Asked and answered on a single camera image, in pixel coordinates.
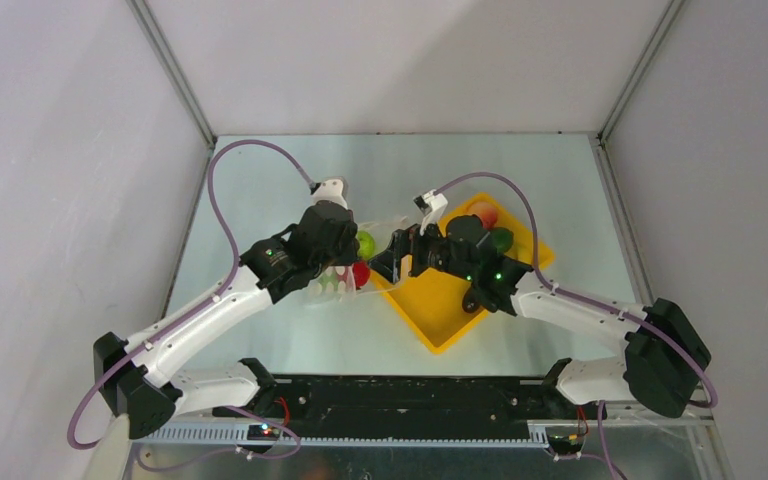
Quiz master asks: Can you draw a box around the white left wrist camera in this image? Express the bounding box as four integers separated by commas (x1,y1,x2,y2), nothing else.
311,176,349,210

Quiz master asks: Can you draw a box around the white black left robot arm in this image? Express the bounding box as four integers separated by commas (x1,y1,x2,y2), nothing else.
93,200,358,440

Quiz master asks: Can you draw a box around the yellow banana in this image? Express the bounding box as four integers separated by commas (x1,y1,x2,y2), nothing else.
514,243,539,266

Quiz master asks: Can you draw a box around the purple eggplant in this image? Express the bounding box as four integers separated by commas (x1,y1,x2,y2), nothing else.
461,293,483,315

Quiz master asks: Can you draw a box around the pink orange peach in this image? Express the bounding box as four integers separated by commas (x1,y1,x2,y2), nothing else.
466,201,499,230

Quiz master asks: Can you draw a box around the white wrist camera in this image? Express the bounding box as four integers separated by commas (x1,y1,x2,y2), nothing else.
311,176,349,210
413,190,448,235

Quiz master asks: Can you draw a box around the red apple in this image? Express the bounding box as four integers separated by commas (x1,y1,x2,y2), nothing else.
351,261,371,289

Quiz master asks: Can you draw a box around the yellow plastic tray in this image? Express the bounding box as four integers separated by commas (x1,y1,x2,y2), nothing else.
382,193,555,354

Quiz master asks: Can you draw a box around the clear zip top bag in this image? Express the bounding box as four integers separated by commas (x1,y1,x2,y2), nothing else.
305,216,409,306

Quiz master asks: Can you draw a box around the dark green avocado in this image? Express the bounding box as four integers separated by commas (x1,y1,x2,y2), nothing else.
490,227,515,254

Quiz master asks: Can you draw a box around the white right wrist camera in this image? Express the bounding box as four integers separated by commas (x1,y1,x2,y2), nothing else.
413,190,448,235

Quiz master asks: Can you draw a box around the bumpy green custard apple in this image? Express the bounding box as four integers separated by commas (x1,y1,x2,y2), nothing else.
356,230,377,261

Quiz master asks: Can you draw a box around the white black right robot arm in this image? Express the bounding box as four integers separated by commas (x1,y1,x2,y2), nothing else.
370,216,711,418

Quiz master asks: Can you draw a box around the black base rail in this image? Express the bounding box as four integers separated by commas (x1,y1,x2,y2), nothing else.
211,374,607,442

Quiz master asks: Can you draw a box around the grey slotted cable duct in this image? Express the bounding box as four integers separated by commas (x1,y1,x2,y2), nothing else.
135,422,549,448

